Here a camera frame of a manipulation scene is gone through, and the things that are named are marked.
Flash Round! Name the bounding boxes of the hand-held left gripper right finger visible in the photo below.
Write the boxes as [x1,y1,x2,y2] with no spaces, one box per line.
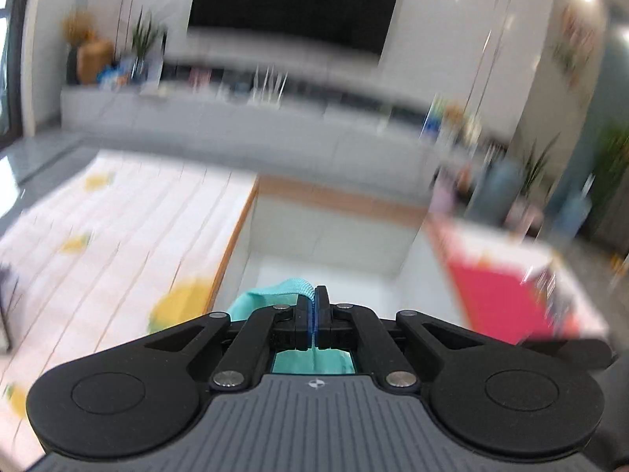
[314,285,486,394]

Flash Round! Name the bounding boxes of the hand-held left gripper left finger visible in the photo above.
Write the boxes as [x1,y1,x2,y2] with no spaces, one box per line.
[145,292,315,393]

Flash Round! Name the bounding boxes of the teal cloth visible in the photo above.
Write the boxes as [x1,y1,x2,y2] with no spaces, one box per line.
[227,277,355,375]

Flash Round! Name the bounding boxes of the white box with orange rim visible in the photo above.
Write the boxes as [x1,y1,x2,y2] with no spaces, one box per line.
[209,177,473,355]

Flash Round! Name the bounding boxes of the pink printed mat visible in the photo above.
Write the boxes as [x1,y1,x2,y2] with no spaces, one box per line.
[427,219,610,346]

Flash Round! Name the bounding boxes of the large leafy green plant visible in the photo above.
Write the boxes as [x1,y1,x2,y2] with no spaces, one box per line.
[589,122,629,239]

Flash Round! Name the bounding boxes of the tall spiky green plant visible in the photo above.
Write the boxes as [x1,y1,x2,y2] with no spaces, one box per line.
[520,133,562,200]

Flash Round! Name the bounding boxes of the white television console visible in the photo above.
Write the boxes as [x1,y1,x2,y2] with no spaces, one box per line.
[59,56,512,207]

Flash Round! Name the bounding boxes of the colourful toy packets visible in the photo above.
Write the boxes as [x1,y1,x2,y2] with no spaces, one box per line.
[421,97,465,139]

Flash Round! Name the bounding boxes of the white router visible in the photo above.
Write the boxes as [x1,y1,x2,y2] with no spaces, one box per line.
[252,65,290,105]

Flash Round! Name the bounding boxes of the blue and white packet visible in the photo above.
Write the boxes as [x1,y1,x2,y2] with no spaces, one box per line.
[96,66,131,88]

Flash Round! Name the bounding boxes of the black television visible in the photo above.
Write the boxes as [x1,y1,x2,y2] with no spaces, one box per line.
[187,0,408,60]

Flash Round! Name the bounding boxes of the green potted plant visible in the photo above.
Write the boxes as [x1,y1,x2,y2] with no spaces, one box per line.
[129,7,167,80]

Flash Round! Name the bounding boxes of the round orange vase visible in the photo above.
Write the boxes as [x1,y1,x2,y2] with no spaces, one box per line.
[76,39,116,84]

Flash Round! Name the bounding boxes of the dried yellow flowers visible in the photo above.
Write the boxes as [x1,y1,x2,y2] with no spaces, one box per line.
[61,11,97,46]

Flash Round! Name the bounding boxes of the glass sliding door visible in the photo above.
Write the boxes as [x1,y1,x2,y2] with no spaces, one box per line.
[0,0,31,144]

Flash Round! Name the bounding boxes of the colourful wall picture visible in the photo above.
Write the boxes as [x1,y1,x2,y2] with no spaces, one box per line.
[551,4,599,85]

